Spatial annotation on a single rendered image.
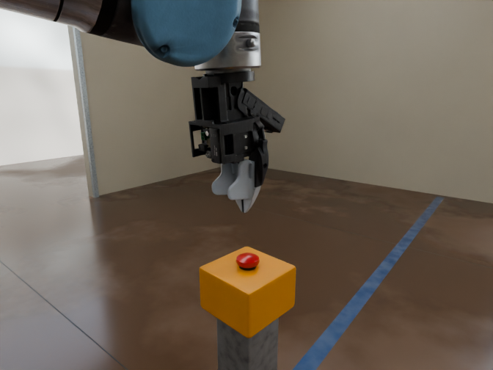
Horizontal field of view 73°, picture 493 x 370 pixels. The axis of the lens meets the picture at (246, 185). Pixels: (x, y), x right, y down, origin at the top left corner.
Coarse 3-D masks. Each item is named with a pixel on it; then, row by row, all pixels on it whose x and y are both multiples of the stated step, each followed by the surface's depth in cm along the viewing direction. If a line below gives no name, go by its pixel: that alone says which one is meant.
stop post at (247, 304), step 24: (216, 264) 57; (264, 264) 57; (288, 264) 57; (216, 288) 54; (240, 288) 50; (264, 288) 51; (288, 288) 56; (216, 312) 55; (240, 312) 51; (264, 312) 52; (240, 336) 55; (264, 336) 57; (240, 360) 57; (264, 360) 59
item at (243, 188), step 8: (248, 160) 49; (240, 168) 48; (248, 168) 49; (240, 176) 49; (248, 176) 50; (232, 184) 48; (240, 184) 49; (248, 184) 50; (232, 192) 48; (240, 192) 49; (248, 192) 51; (256, 192) 51; (248, 200) 52; (248, 208) 53
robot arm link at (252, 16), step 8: (248, 0) 40; (256, 0) 42; (248, 8) 41; (256, 8) 42; (240, 16) 40; (248, 16) 41; (256, 16) 42; (240, 24) 40; (248, 24) 41; (256, 24) 42
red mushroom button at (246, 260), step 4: (240, 256) 56; (244, 256) 56; (248, 256) 56; (252, 256) 56; (256, 256) 56; (236, 260) 56; (240, 260) 55; (244, 260) 55; (248, 260) 55; (252, 260) 55; (256, 260) 56; (240, 264) 55; (244, 264) 55; (248, 264) 55; (252, 264) 55; (256, 264) 55
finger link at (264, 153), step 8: (264, 144) 48; (256, 152) 48; (264, 152) 48; (256, 160) 48; (264, 160) 48; (256, 168) 49; (264, 168) 49; (256, 176) 49; (264, 176) 50; (256, 184) 50
